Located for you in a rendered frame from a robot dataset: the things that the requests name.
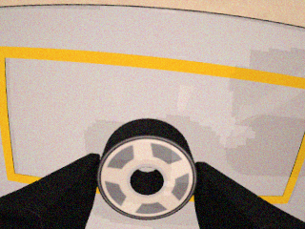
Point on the black wheel with white rim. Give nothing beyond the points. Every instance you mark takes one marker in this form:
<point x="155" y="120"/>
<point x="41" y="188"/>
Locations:
<point x="140" y="143"/>

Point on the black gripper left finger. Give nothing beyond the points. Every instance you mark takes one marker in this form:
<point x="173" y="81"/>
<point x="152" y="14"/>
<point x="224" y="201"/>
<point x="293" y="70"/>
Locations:
<point x="61" y="200"/>

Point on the yellow rectangular outline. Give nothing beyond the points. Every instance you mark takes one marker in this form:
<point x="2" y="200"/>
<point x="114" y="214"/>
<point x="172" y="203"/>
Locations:
<point x="137" y="61"/>

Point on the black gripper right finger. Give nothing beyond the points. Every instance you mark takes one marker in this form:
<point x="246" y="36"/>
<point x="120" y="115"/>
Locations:
<point x="221" y="203"/>

